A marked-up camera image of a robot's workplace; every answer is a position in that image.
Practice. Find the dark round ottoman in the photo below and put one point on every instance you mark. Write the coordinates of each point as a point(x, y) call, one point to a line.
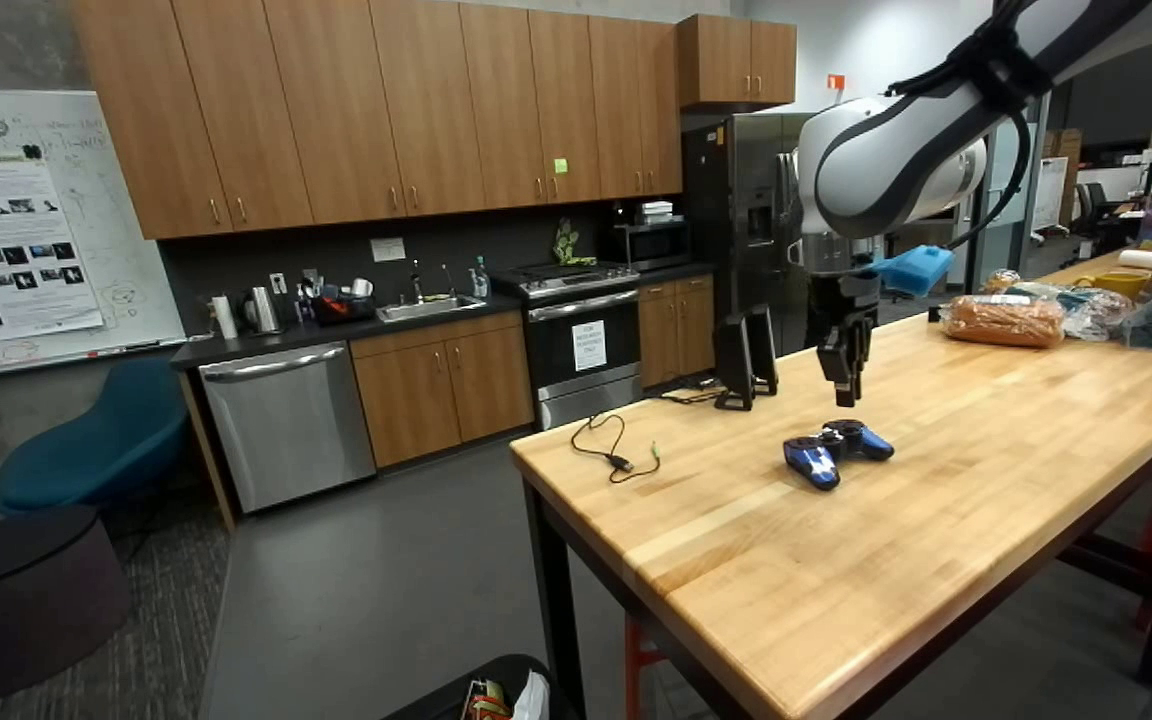
point(20, 603)

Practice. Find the white thermos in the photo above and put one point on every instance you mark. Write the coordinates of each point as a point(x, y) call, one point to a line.
point(226, 318)

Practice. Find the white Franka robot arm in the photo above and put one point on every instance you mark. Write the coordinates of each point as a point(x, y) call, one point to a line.
point(908, 155)

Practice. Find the teal lounge chair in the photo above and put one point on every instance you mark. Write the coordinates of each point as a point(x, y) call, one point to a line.
point(98, 446)

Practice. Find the soap dispenser bottle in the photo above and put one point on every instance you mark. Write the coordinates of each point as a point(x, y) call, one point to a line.
point(476, 279)

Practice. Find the blue black game controller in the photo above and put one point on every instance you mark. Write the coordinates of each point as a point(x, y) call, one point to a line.
point(817, 463)

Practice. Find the black stand on table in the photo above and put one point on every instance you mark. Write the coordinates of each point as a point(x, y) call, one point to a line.
point(735, 362)

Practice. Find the wooden butcher block table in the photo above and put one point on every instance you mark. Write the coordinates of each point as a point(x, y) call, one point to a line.
point(868, 561)

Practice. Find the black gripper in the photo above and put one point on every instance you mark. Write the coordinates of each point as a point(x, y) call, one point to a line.
point(843, 304)

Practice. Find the white paper notice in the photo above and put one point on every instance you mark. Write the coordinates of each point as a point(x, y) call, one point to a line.
point(591, 347)

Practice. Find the narrow wooden base cabinet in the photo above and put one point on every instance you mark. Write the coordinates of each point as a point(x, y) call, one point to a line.
point(676, 328)

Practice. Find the black microwave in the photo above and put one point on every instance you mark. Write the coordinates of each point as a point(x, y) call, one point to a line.
point(650, 243)

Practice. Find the wooden wall cabinets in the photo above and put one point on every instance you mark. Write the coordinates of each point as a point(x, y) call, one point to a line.
point(377, 105)

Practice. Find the green cabinet sticker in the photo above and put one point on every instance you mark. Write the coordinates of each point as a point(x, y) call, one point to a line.
point(562, 167)

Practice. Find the black open bag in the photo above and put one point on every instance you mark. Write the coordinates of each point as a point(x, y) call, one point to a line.
point(471, 690)

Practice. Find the green potted plant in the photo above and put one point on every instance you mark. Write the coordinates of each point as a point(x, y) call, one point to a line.
point(571, 247)

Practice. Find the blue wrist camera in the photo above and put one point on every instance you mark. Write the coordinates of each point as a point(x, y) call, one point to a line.
point(917, 269)

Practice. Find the steel kitchen sink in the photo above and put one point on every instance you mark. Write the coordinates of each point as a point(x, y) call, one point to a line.
point(426, 308)

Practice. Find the clear plastic food bag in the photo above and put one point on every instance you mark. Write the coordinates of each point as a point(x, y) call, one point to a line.
point(1118, 318)

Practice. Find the white wall outlet plate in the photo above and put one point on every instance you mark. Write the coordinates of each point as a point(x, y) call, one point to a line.
point(388, 248)

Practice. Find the bagged bread loaf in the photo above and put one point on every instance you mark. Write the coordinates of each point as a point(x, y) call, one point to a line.
point(1003, 321)

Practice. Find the stainless steel oven range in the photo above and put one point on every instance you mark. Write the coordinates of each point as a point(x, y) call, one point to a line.
point(580, 341)

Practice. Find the stainless steel dishwasher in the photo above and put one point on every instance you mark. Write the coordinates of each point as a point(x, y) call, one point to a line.
point(290, 425)

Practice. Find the black upright speaker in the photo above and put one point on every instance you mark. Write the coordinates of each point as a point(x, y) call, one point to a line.
point(764, 350)

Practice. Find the yellow food package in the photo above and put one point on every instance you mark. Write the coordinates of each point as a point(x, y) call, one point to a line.
point(1122, 282)

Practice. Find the whiteboard with posters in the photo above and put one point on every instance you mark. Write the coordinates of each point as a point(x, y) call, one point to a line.
point(29, 225)

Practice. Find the dark refrigerator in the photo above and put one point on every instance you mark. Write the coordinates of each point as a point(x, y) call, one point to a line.
point(736, 225)

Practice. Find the small cabinet over refrigerator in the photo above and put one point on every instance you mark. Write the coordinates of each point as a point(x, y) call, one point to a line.
point(736, 62)

